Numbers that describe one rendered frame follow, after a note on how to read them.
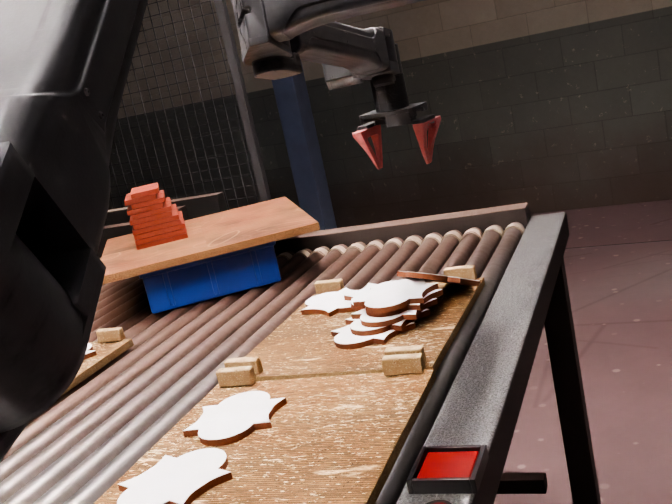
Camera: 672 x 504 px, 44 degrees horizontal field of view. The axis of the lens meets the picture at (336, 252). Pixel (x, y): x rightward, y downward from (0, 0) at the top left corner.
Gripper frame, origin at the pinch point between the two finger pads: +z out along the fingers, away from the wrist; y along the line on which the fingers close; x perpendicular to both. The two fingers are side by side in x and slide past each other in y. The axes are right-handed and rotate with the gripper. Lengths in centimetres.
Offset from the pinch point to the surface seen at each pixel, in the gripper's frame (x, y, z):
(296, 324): 12.7, 21.1, 25.2
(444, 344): 20.0, -12.6, 24.8
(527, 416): -131, 47, 122
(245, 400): 44, 7, 23
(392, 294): 11.3, 0.4, 20.1
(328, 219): -314, 249, 92
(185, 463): 61, 3, 23
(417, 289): 8.9, -3.2, 20.1
